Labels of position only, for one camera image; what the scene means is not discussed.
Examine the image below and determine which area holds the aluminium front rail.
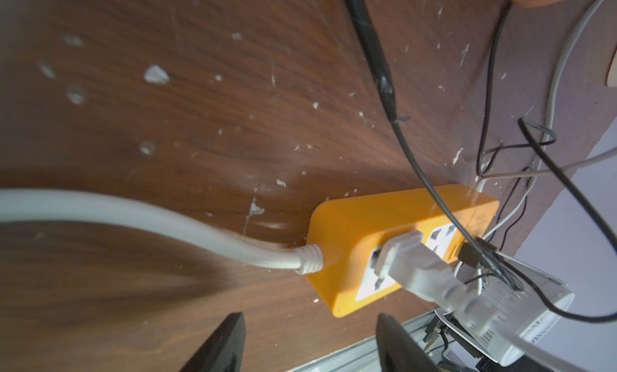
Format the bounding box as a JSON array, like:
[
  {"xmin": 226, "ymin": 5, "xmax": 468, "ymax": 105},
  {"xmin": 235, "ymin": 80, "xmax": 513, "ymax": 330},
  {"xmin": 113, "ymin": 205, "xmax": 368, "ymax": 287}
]
[{"xmin": 292, "ymin": 312, "xmax": 444, "ymax": 372}]

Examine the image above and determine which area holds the white power strip cord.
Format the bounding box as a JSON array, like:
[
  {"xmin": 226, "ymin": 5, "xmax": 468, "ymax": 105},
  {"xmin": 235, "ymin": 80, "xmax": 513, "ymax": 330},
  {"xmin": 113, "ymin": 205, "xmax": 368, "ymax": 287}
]
[{"xmin": 0, "ymin": 187, "xmax": 325, "ymax": 277}]

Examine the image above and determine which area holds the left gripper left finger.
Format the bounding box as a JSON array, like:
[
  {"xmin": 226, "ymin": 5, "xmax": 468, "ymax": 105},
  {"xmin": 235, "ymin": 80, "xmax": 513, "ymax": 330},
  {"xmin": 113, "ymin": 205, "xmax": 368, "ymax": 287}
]
[{"xmin": 181, "ymin": 313, "xmax": 246, "ymax": 372}]

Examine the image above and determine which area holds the black usb cable orange fan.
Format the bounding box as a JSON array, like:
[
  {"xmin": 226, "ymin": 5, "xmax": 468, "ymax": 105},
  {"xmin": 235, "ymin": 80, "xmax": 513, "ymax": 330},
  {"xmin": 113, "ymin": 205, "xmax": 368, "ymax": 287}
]
[{"xmin": 341, "ymin": 0, "xmax": 526, "ymax": 291}]

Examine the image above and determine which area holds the large beige desk fan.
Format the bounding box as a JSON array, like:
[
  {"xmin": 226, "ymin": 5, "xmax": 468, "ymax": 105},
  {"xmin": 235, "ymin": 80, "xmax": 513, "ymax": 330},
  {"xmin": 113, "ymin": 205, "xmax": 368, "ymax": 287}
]
[{"xmin": 606, "ymin": 51, "xmax": 617, "ymax": 88}]

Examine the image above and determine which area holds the white beige fan cable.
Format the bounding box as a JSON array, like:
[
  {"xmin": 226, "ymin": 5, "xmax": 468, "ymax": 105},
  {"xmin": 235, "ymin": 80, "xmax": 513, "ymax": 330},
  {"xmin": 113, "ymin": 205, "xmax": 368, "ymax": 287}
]
[{"xmin": 373, "ymin": 0, "xmax": 617, "ymax": 372}]

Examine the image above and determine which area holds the white round fan front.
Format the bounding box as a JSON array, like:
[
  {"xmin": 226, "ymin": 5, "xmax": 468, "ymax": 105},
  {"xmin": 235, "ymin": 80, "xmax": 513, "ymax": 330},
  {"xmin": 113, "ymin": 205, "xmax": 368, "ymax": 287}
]
[{"xmin": 435, "ymin": 252, "xmax": 575, "ymax": 367}]

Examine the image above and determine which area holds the yellow power strip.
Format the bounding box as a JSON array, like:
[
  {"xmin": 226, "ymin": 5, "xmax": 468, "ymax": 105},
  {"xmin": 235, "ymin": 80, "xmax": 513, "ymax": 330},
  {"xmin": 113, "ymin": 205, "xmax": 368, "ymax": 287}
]
[{"xmin": 305, "ymin": 182, "xmax": 501, "ymax": 319}]

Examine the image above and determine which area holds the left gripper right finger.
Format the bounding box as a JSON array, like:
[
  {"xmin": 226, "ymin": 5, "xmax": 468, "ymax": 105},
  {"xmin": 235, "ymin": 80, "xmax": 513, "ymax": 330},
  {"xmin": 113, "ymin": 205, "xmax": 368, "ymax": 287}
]
[{"xmin": 375, "ymin": 313, "xmax": 440, "ymax": 372}]

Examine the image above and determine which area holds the black usb cable white fan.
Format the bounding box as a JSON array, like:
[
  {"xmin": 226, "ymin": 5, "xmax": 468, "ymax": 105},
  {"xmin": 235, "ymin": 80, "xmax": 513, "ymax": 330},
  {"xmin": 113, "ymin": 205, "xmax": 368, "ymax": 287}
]
[{"xmin": 489, "ymin": 117, "xmax": 616, "ymax": 324}]

